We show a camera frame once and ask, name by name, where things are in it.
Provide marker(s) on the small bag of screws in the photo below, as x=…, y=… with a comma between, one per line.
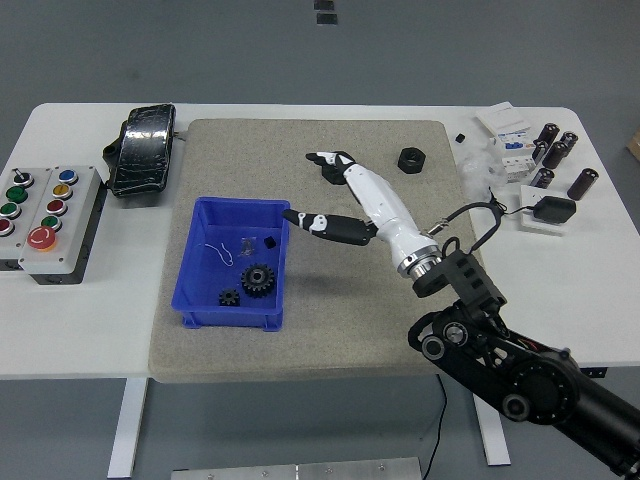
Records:
x=247, y=247

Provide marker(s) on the grey-brown mat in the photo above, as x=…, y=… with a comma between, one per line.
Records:
x=300, y=340

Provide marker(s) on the dark brown capacitor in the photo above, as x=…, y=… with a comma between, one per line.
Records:
x=582, y=182
x=542, y=177
x=568, y=140
x=555, y=154
x=547, y=133
x=539, y=150

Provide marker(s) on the white table leg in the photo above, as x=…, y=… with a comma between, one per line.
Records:
x=495, y=440
x=127, y=425

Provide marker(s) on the black wrapped foot pedal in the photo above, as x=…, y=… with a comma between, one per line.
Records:
x=142, y=150

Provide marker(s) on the white socket plate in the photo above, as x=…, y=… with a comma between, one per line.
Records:
x=530, y=195

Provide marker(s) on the small black gear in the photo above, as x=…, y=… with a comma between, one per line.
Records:
x=229, y=298

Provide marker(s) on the blue plastic box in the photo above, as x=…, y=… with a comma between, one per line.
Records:
x=205, y=280

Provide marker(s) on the grey button box emergency stop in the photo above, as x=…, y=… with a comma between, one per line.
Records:
x=75, y=210

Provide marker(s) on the grey button box with selector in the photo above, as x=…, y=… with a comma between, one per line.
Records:
x=30, y=210

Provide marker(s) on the clear plastic bag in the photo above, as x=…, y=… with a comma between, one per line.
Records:
x=475, y=175

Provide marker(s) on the white circuit breaker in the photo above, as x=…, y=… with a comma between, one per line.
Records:
x=515, y=162

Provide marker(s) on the black floor plate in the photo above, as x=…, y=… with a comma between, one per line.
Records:
x=326, y=18
x=324, y=4

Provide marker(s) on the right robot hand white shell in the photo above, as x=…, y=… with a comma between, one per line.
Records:
x=385, y=210

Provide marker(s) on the white flat switch box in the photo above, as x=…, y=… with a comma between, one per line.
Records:
x=502, y=117

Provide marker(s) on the black power adapter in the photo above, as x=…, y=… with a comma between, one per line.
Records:
x=552, y=209

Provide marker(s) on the black table control panel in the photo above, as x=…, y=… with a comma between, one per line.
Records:
x=595, y=372

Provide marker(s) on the small black hex nut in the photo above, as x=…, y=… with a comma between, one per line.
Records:
x=410, y=162

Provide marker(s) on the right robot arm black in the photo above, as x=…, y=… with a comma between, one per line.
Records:
x=540, y=385

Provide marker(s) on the brown cardboard box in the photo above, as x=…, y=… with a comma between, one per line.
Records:
x=635, y=145

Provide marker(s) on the large black gear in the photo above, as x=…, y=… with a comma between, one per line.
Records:
x=258, y=282

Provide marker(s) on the large black hex nut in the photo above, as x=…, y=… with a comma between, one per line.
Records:
x=334, y=176

